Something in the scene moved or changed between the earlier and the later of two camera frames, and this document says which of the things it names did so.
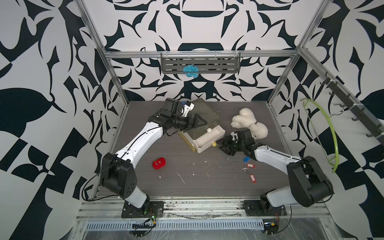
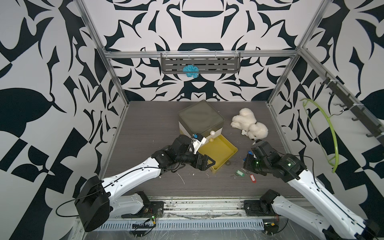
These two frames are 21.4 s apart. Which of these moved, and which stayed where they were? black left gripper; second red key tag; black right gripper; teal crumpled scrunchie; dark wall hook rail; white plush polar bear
Moved: black right gripper; black left gripper
Stayed: white plush polar bear; dark wall hook rail; teal crumpled scrunchie; second red key tag
